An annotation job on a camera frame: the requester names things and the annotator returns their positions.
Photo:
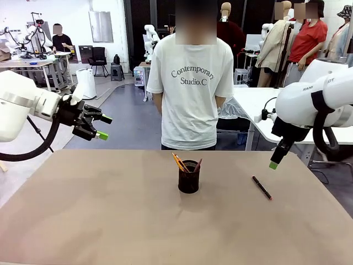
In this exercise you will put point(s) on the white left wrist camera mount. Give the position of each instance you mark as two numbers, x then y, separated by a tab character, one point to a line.
77	92

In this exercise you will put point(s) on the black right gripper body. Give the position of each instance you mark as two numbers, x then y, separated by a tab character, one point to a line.
289	131

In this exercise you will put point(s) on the silver wall panel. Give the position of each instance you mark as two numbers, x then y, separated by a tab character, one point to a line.
100	27

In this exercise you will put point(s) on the person in white t-shirt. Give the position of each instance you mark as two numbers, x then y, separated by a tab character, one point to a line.
190	110

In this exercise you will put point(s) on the white air purifier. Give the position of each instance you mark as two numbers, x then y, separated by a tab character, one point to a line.
89	88

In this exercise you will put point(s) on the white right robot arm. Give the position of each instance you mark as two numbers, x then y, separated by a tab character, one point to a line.
298	102

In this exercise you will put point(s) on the yellow pencil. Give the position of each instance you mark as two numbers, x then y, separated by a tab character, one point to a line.
180	163
176	160

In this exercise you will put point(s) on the black pen with red end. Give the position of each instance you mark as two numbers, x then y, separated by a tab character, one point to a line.
262	187

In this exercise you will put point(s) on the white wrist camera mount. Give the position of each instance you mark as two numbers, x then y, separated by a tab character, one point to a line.
260	118
77	92

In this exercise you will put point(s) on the black camera tripod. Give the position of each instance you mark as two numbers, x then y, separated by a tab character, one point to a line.
285	49

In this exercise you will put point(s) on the black step stool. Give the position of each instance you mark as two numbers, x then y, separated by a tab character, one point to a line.
117	71

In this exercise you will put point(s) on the mannequin with patterned bucket hat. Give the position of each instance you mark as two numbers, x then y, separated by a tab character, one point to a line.
335	41

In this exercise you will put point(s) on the wooden top table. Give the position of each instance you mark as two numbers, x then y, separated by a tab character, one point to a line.
143	64

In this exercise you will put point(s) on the mannequin in beige jacket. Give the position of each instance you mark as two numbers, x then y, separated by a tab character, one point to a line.
271	49

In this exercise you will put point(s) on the black cabinet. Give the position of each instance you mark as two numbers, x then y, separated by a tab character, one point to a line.
85	53

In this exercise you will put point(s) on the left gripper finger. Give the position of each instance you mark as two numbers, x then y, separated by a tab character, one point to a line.
95	113
85	132

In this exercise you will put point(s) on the white table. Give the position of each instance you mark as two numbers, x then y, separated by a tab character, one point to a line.
256	96

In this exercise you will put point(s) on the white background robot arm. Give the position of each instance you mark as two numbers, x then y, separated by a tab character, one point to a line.
150	36
11	41

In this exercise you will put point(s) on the seated person in black t-shirt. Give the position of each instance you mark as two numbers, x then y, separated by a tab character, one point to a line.
63	41

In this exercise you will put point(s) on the lit computer tower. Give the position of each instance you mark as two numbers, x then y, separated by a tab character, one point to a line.
139	77

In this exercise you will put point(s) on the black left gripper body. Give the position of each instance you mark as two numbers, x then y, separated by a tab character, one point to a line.
70	114

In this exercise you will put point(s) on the dark red pen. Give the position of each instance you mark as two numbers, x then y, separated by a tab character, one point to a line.
198	165

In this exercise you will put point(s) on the white desk with grey legs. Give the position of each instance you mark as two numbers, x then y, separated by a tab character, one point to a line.
62	54

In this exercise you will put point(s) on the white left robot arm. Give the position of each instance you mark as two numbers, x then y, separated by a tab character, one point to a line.
16	110

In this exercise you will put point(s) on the mannequin in dark red top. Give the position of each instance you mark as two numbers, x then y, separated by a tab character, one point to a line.
231	36

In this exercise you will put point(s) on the white monitor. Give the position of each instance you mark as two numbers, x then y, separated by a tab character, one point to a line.
252	42

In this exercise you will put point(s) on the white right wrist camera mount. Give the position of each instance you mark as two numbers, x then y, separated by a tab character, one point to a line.
260	118

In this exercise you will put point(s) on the person in red t-shirt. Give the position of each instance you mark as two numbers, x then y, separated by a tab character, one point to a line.
307	41

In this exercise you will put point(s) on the white robot rig with red top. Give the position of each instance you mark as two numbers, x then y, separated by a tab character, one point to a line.
38	36

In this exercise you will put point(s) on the black office chair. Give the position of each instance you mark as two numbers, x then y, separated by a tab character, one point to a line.
98	55

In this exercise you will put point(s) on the black jug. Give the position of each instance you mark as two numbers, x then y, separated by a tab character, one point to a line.
116	59

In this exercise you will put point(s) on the black mesh pen holder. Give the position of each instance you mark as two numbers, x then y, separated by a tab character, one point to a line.
189	182

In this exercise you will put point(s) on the white computer case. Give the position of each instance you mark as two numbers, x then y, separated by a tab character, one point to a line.
240	76

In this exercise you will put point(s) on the clear plastic sheet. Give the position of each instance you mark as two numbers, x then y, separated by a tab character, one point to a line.
234	109

